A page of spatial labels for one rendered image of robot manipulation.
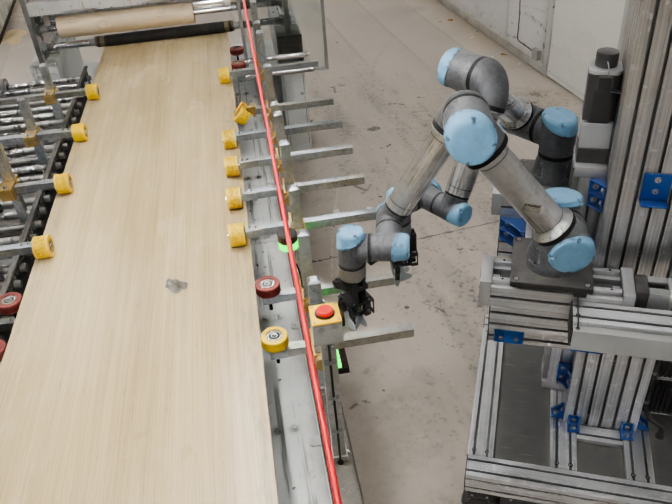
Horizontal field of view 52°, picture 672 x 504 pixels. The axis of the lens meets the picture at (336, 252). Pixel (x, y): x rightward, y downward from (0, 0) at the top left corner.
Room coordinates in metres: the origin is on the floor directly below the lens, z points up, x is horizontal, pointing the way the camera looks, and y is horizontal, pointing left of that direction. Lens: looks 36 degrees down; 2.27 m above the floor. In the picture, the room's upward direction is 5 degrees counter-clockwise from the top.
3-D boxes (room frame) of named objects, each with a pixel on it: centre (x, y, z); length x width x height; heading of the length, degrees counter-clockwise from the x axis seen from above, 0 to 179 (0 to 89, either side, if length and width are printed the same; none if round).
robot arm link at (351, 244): (1.51, -0.04, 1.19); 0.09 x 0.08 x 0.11; 83
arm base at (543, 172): (2.04, -0.76, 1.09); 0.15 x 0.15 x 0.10
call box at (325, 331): (1.22, 0.04, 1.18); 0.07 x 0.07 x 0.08; 6
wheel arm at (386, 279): (1.77, 0.03, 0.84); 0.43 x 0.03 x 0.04; 96
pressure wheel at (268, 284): (1.75, 0.23, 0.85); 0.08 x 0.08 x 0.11
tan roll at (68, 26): (4.25, 0.93, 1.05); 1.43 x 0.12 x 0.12; 96
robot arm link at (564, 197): (1.56, -0.62, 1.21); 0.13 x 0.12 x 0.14; 173
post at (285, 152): (2.22, 0.15, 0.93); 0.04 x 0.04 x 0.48; 6
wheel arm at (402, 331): (1.52, 0.00, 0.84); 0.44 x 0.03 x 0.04; 96
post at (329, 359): (1.22, 0.04, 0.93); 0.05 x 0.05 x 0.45; 6
